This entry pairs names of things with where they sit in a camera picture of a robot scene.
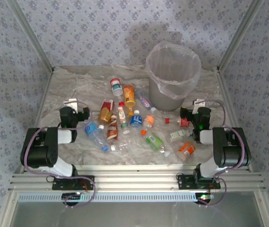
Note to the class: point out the grey plastic bin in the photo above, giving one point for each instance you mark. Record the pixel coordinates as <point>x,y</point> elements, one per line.
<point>162,99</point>

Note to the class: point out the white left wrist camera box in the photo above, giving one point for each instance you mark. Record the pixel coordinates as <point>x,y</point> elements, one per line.
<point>70,102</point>

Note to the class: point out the orange white label bottle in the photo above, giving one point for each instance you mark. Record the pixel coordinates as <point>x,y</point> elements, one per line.
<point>186,151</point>

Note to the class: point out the black left controller board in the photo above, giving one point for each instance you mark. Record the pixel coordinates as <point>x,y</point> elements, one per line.
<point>71,195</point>

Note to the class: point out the aluminium front frame rail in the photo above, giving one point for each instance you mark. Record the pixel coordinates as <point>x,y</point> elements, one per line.
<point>134,179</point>

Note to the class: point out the orange juice bottle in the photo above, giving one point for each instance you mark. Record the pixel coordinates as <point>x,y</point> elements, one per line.
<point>129,95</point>

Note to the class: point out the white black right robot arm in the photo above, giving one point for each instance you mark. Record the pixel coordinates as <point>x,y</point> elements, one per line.
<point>231,149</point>

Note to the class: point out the red teal label bottle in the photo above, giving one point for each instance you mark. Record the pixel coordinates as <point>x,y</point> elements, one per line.
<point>116,86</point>

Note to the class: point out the clear plastic bin liner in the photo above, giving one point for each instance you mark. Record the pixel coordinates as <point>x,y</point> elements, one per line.
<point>172,71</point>

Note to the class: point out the small white bottle cap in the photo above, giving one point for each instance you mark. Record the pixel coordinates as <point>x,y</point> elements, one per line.
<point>126,132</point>

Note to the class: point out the large clear blue cap bottle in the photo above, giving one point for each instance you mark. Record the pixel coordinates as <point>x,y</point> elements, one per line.
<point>94,133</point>

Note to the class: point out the aluminium side rail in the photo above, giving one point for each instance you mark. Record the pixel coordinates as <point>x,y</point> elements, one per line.
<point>221,73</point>
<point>39,108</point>

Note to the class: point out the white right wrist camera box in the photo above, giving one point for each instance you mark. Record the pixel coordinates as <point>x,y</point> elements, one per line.
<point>199,102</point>

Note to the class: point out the orange label orange cap bottle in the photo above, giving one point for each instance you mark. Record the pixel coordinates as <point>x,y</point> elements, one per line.
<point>149,120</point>

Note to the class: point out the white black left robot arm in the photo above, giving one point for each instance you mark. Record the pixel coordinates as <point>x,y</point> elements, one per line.
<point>39,151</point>

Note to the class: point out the blue label white cap bottle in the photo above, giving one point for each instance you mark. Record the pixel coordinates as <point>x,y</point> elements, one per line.
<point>136,119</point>

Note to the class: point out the white green label bottle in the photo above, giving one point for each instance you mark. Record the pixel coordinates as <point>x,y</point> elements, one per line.
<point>178,134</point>

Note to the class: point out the black right controller board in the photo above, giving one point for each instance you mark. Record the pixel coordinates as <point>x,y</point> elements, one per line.
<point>204,196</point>

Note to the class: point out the small red cap bottle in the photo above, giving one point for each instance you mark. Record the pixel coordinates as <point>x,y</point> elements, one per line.
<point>122,114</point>

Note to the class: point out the black controller board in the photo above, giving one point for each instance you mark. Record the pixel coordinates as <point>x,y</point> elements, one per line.
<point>71,195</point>
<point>204,196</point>

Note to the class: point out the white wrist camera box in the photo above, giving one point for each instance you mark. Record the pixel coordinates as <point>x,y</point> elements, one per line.
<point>70,102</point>
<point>199,102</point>

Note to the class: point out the aluminium frame post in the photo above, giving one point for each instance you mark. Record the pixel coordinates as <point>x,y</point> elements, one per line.
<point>32,35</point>
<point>239,35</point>

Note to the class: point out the grey metal panel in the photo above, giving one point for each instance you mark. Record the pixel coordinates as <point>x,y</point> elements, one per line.
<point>134,215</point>

